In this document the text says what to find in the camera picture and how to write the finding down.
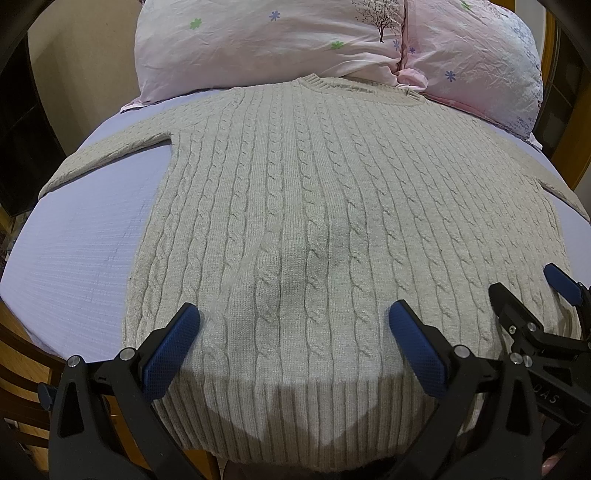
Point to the beige cable-knit sweater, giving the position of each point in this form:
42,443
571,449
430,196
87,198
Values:
293,215

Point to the pink floral pillow right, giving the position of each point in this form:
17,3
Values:
474,56

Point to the black left gripper left finger with blue pad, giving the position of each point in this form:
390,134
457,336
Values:
103,424

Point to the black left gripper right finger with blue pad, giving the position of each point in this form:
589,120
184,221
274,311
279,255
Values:
485,424

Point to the pink floral pillow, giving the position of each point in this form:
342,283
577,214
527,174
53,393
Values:
474,56
185,46

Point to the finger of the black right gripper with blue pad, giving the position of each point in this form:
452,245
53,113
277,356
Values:
575,293
519,322

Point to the pink floral pillow left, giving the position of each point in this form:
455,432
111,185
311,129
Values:
185,46

